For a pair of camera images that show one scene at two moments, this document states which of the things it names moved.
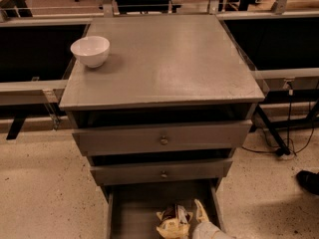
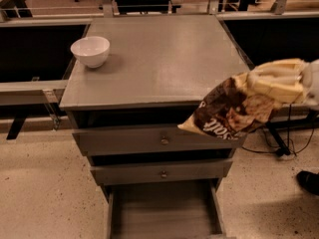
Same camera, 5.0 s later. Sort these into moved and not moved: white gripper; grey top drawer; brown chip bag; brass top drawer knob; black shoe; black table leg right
Moved: white gripper; brown chip bag
Not moved: black table leg right; grey top drawer; brass top drawer knob; black shoe
